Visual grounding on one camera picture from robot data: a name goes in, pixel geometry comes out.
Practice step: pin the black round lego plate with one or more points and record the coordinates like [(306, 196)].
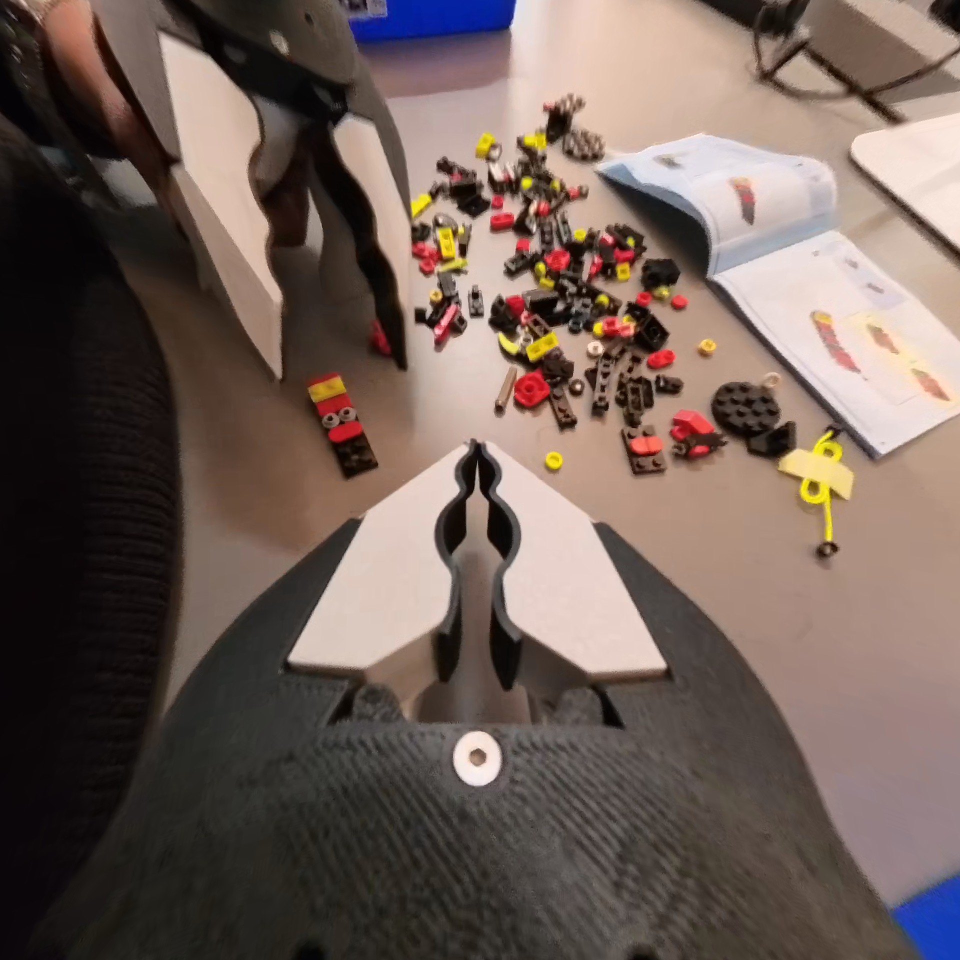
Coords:
[(746, 409)]

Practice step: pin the pile of lego pieces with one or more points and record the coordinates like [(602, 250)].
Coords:
[(556, 260)]

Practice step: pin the pale tape strip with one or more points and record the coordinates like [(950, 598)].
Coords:
[(795, 466)]

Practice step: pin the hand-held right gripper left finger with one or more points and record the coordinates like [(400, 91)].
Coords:
[(375, 585)]

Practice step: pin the blue plastic bin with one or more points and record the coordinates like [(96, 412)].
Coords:
[(930, 926), (450, 19)]

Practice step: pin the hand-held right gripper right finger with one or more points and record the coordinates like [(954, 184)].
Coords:
[(577, 592)]

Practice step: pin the person's left hand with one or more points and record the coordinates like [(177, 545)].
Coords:
[(112, 105)]

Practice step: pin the tan lego rod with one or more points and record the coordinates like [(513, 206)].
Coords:
[(505, 388)]

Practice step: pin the lego instruction booklet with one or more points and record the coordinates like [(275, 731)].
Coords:
[(780, 195)]

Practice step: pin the partly built lego assembly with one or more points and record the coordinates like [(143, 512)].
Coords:
[(341, 424)]

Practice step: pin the white tray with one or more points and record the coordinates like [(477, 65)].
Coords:
[(922, 172)]

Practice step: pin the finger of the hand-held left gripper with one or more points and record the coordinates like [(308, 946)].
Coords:
[(217, 187), (356, 172)]

